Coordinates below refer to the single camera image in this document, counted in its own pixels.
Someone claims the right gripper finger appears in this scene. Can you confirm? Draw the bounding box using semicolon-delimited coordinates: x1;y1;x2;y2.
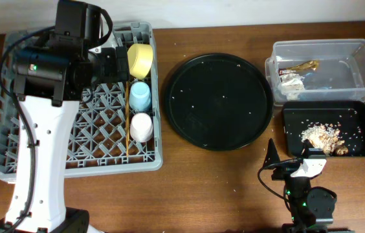
301;139;312;159
262;139;280;169

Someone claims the food scraps pile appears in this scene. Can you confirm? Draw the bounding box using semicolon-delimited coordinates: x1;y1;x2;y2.
300;124;349;156

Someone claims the yellow bowl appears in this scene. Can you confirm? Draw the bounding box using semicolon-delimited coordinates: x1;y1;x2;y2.
127;43;153;80

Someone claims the wooden chopstick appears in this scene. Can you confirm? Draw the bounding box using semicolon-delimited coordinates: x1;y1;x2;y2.
125;82;130;158

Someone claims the blue plastic cup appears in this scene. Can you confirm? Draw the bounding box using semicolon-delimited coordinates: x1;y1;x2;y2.
129;82;151;112

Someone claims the white tissue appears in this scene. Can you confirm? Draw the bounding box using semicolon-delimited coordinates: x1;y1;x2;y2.
278;73;305;100

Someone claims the pink plastic cup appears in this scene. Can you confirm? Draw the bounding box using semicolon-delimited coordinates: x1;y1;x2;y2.
130;113;153;142

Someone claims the gold snack wrapper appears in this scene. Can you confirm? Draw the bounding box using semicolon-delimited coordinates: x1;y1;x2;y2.
278;60;320;75

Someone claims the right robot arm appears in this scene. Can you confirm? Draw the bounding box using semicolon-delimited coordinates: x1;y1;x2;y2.
258;139;337;233

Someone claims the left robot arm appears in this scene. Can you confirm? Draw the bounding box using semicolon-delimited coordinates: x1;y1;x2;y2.
0;1;129;232

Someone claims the grey dishwasher rack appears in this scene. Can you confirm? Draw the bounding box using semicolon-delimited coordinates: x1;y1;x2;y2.
0;21;164;183

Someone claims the black rectangular tray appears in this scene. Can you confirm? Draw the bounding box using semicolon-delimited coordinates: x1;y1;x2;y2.
282;101;365;157

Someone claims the round black tray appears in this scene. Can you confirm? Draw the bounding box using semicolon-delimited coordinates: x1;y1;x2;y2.
163;53;274;151

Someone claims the clear plastic bin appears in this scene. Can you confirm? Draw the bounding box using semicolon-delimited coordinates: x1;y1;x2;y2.
265;39;365;106

